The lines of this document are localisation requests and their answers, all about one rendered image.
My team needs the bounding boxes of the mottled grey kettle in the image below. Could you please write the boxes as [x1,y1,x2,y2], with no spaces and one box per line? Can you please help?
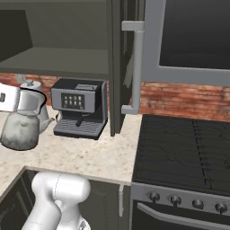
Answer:
[0,79,57,152]

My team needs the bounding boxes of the dark wall cabinet door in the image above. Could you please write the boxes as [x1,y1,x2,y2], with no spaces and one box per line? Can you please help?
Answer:
[106,0,142,137]

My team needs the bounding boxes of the black stove with oven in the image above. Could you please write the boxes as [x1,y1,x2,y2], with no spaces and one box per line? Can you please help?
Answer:
[129,113,230,230]

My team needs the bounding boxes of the dark stove knob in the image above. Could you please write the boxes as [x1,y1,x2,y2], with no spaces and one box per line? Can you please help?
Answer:
[148,191,161,205]
[169,194,182,208]
[215,201,229,215]
[191,199,206,210]

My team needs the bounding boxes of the grey base cabinet handle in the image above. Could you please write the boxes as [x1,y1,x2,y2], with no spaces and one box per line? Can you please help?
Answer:
[118,184,125,217]

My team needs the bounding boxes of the grey oven door handle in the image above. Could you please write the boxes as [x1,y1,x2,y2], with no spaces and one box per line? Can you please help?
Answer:
[137,202,230,230]

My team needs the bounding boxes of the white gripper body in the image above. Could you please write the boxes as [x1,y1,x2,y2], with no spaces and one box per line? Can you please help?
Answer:
[17,88,47,117]

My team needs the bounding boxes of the black coffee machine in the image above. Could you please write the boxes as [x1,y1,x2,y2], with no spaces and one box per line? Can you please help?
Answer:
[49,77,109,141]

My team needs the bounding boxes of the dark corner base cabinet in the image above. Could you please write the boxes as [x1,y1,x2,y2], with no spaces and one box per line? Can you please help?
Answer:
[0,168,40,230]

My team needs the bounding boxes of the dark base cabinet door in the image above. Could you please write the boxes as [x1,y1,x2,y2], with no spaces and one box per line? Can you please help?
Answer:
[78,179,132,230]

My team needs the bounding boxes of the grey cabinet door handle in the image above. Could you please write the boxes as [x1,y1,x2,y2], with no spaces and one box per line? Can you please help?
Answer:
[120,20,146,116]

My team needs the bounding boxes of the open dark wall cabinet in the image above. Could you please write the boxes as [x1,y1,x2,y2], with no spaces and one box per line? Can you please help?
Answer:
[0,0,114,81]

